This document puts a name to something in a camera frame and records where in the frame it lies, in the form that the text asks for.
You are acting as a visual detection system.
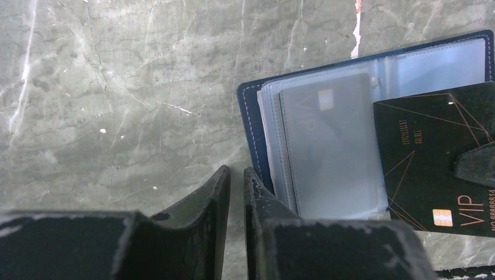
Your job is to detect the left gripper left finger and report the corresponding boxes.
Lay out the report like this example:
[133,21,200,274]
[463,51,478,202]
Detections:
[1,165,231,279]

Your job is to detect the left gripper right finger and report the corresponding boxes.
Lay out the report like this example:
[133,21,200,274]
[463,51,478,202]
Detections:
[243,167,437,279]

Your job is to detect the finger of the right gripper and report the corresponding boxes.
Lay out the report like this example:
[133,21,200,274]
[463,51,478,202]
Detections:
[453,142,494,188]

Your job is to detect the dark blue card holder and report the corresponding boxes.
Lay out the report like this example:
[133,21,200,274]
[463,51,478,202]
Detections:
[236,30,494,219]

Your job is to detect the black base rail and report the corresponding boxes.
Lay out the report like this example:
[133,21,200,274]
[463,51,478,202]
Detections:
[436,265,494,280]

